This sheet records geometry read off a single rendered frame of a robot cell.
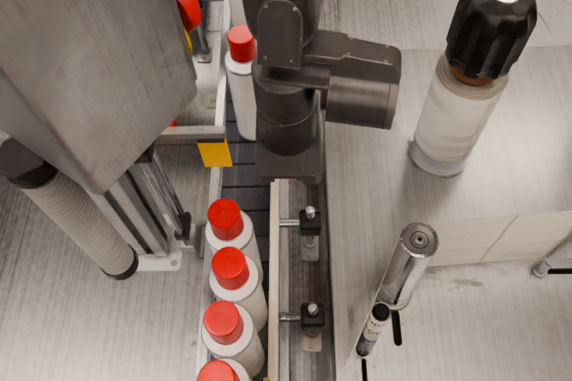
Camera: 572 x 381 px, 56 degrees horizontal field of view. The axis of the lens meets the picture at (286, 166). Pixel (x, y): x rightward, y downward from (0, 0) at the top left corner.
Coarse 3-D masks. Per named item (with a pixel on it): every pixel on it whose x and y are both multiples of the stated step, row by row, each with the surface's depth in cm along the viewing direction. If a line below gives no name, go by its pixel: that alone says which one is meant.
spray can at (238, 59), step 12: (228, 36) 64; (240, 36) 64; (252, 36) 64; (240, 48) 64; (252, 48) 65; (228, 60) 68; (240, 60) 66; (252, 60) 67; (228, 72) 69; (240, 72) 67; (240, 84) 69; (252, 84) 69; (240, 96) 72; (252, 96) 71; (240, 108) 74; (252, 108) 74; (240, 120) 77; (252, 120) 76; (240, 132) 81; (252, 132) 79
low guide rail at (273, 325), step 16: (272, 192) 73; (272, 208) 72; (272, 224) 71; (272, 240) 69; (272, 256) 68; (272, 272) 67; (272, 288) 66; (272, 304) 65; (272, 320) 64; (272, 336) 63; (272, 352) 62; (272, 368) 62
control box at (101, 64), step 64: (0, 0) 20; (64, 0) 22; (128, 0) 25; (0, 64) 21; (64, 64) 24; (128, 64) 27; (192, 64) 34; (0, 128) 34; (64, 128) 26; (128, 128) 30
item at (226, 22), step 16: (224, 0) 85; (224, 16) 83; (224, 32) 81; (224, 48) 80; (224, 64) 78; (224, 80) 77; (224, 96) 75; (224, 112) 74; (208, 208) 67; (208, 256) 64; (208, 272) 63; (208, 288) 62; (208, 304) 61; (208, 352) 58
